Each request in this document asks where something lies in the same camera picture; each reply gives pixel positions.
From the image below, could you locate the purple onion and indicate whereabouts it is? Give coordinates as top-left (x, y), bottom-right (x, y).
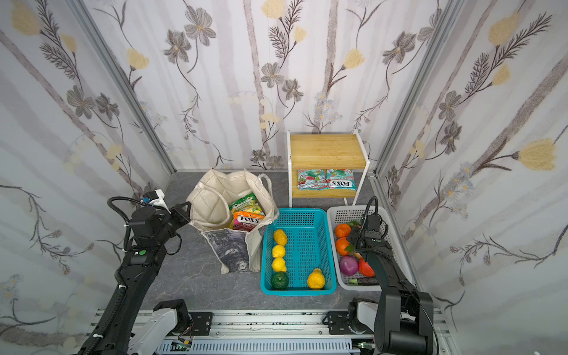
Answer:
top-left (339, 255), bottom-right (359, 277)

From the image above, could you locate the orange snack bag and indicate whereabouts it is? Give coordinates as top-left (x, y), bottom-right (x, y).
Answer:
top-left (231, 211), bottom-right (265, 232)

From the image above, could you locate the cream canvas tote bag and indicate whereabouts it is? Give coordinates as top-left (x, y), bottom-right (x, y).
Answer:
top-left (186, 169), bottom-right (279, 274)

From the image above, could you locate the green snack bag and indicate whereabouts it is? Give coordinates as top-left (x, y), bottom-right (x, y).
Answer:
top-left (229, 193), bottom-right (264, 215)

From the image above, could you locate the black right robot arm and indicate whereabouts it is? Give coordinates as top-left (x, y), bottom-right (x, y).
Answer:
top-left (348, 213), bottom-right (437, 354)

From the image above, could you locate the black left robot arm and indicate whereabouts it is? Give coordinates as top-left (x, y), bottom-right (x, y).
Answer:
top-left (78, 198), bottom-right (192, 354)

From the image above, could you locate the Fox's candy bag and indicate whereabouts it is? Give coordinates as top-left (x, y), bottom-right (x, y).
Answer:
top-left (326, 169), bottom-right (357, 191)

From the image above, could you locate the red green candy bag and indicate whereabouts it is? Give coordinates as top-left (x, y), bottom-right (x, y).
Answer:
top-left (297, 170), bottom-right (328, 191)

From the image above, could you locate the orange persimmon upper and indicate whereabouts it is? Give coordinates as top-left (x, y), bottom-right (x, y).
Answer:
top-left (334, 223), bottom-right (351, 239)

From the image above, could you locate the orange persimmon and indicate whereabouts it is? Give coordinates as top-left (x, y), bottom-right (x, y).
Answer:
top-left (335, 238), bottom-right (353, 256)
top-left (334, 223), bottom-right (351, 239)

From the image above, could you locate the orange persimmon lower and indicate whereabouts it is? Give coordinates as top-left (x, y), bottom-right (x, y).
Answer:
top-left (335, 238), bottom-right (353, 256)

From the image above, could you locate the red tomato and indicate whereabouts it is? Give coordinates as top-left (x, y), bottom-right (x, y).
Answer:
top-left (359, 259), bottom-right (375, 278)

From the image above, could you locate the white plastic basket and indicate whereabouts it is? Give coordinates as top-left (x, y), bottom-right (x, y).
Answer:
top-left (327, 206), bottom-right (417, 292)

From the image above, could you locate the dark cucumber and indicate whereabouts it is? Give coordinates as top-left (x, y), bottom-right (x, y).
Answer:
top-left (348, 277), bottom-right (379, 285)

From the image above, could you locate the large yellow citrus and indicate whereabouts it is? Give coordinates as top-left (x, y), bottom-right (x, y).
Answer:
top-left (307, 268), bottom-right (325, 290)

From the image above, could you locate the teal plastic basket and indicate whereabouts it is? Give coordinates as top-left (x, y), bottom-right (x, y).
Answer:
top-left (260, 208), bottom-right (337, 297)

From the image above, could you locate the white wooden shelf rack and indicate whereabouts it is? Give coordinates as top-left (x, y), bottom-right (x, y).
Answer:
top-left (286, 131), bottom-right (370, 206)

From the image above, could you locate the yellow lemon top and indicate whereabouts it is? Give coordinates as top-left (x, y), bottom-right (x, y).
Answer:
top-left (273, 229), bottom-right (288, 246)

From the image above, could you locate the yellow lemon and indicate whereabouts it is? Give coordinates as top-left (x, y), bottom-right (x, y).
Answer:
top-left (272, 257), bottom-right (287, 273)
top-left (272, 245), bottom-right (286, 258)
top-left (273, 229), bottom-right (288, 246)

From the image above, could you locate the green avocado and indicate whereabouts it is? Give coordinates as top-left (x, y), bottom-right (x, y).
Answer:
top-left (270, 272), bottom-right (289, 291)

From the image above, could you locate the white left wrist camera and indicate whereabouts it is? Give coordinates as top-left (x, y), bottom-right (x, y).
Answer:
top-left (141, 189), bottom-right (168, 210)

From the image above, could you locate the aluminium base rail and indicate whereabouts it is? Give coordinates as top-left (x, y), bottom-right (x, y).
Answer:
top-left (88, 308), bottom-right (454, 355)

